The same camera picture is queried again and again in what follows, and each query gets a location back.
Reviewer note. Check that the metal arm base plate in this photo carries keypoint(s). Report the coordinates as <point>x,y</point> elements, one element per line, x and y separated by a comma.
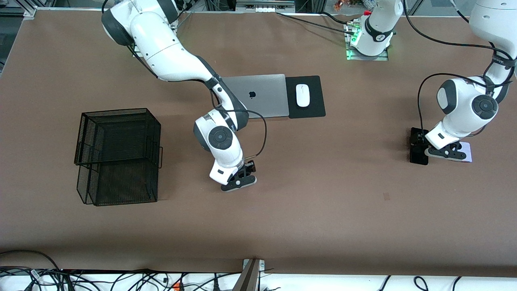
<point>365,58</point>

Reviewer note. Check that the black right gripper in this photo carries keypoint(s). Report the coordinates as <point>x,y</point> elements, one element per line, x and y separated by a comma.
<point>250,166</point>

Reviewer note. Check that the black mouse pad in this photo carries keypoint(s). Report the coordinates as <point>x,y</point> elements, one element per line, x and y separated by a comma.
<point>317,109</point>

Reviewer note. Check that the white computer mouse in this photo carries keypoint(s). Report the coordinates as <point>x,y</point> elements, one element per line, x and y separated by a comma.
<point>302,96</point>

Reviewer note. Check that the grey closed laptop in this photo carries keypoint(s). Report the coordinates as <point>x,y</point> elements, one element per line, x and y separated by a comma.
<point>266,97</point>

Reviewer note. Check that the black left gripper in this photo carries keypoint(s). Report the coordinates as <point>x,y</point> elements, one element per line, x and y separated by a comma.
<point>417,139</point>

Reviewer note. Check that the lilac white flip phone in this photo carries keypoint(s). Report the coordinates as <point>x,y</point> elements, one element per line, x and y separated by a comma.
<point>467,155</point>

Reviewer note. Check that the tall black smartphone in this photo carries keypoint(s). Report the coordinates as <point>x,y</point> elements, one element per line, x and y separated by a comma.
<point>418,157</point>

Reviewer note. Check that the aluminium bracket post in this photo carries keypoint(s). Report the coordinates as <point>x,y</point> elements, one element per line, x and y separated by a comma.
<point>250,279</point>

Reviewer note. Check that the aluminium frame profile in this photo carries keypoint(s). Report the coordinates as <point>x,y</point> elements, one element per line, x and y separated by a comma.
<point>30,12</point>

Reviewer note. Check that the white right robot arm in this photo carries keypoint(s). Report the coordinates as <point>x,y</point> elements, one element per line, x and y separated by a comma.
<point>161,44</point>

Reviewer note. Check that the grey power strip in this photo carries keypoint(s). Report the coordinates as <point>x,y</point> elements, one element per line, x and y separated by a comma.
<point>264,9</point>

